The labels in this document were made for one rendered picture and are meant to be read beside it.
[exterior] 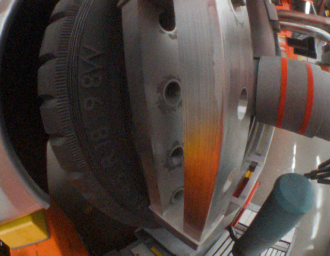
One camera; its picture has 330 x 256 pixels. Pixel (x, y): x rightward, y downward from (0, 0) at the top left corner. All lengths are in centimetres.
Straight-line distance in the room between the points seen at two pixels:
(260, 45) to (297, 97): 12
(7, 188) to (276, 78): 41
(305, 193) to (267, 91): 17
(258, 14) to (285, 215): 33
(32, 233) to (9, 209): 7
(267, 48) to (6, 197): 47
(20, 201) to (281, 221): 36
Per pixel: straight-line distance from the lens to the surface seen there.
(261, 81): 25
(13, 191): 23
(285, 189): 24
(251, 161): 48
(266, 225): 26
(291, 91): 24
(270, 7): 29
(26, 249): 34
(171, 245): 70
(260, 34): 30
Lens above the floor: 89
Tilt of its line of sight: 24 degrees down
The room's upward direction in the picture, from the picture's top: 5 degrees counter-clockwise
